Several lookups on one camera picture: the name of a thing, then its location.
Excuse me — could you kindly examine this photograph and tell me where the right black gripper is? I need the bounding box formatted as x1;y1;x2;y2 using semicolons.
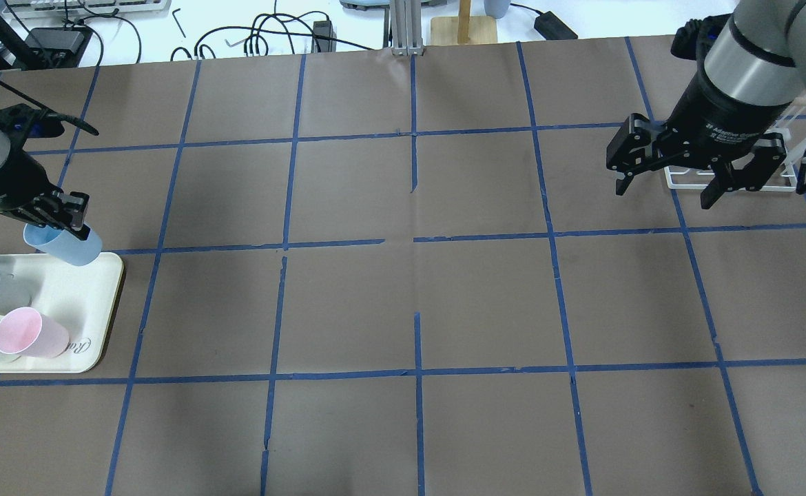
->
606;69;789;209

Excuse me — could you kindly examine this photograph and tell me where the black cable bundle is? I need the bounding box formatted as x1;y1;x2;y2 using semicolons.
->
193;12;338;61

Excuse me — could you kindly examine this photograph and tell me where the aluminium frame post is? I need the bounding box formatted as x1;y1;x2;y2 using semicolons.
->
389;1;424;56

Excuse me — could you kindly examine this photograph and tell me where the white wire cup rack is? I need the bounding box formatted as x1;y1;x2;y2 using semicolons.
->
663;95;806;192

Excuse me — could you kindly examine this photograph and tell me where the cream serving tray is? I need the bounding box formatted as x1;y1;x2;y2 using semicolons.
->
0;252;125;374

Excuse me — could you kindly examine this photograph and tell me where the wooden stand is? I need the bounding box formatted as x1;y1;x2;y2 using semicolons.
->
428;1;498;46

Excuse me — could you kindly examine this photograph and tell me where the light blue ikea cup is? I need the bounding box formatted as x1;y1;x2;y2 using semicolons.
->
23;224;103;267

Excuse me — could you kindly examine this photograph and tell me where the black power adapter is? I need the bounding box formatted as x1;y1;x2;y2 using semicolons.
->
533;10;579;41

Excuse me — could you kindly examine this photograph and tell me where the pink cup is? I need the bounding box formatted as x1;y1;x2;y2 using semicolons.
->
0;307;70;358

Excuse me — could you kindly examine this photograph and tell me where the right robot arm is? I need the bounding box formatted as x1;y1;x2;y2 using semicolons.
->
606;1;806;209

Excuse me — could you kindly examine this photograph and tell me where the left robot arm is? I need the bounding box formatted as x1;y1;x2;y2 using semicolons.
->
0;103;99;241

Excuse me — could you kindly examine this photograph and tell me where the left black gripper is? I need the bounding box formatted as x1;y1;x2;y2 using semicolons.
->
0;159;92;241

